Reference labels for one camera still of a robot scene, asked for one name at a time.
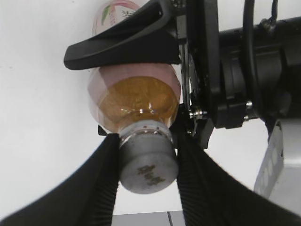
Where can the white bottle cap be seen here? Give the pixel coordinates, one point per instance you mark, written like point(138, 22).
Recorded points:
point(147, 159)

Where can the peach oolong tea bottle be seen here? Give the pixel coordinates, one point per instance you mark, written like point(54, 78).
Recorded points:
point(121, 95)

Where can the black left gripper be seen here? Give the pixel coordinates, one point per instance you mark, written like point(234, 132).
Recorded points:
point(209, 100)

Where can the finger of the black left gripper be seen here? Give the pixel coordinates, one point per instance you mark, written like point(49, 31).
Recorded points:
point(147, 36)
point(102, 132)

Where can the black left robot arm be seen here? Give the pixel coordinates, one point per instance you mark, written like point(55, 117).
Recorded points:
point(264, 61)

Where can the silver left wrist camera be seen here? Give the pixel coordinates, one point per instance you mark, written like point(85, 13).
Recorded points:
point(279, 176)

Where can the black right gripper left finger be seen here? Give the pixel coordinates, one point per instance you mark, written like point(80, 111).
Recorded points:
point(86, 198)

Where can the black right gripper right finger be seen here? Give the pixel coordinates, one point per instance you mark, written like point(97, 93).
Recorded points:
point(211, 197)

